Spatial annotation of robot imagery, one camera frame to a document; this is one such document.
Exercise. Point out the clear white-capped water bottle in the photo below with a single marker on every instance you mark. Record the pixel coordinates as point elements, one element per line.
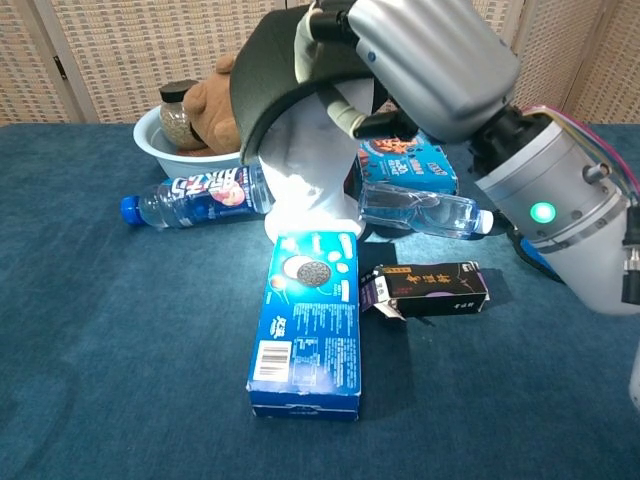
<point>425,210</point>

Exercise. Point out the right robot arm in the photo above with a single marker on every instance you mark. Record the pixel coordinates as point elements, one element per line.
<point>565,200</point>

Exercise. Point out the woven folding screen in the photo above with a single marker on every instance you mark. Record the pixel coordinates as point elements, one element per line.
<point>125,50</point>

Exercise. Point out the blue cloth with black trim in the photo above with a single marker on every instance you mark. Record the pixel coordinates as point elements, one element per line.
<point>534,254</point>

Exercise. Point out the brown teddy bear plush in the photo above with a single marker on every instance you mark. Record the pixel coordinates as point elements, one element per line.
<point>210,110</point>

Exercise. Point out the blue-capped labelled drink bottle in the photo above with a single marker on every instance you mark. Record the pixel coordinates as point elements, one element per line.
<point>200,204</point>

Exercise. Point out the glass jar with black lid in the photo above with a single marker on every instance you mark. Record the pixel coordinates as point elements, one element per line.
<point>172,120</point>

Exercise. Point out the black baseball cap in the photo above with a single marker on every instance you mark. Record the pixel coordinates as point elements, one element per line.
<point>265,65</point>

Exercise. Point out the black screen hinge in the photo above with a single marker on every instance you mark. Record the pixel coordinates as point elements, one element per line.
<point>60,67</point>

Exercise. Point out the blue chocolate chip cookie box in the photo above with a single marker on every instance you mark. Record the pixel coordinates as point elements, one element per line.
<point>417,167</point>

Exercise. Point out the white foam mannequin head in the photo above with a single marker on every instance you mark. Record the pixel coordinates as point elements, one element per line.
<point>310,150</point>

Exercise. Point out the white plastic basin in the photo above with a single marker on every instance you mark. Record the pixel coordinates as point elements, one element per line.
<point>150,146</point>

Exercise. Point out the blue velvet tablecloth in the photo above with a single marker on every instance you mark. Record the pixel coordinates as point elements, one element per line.
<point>150,390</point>

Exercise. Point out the black and purple carton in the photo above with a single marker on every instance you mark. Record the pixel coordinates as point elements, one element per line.
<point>435,290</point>

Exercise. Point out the blue Oreo cookie box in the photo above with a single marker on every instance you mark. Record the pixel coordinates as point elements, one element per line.
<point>310,340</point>

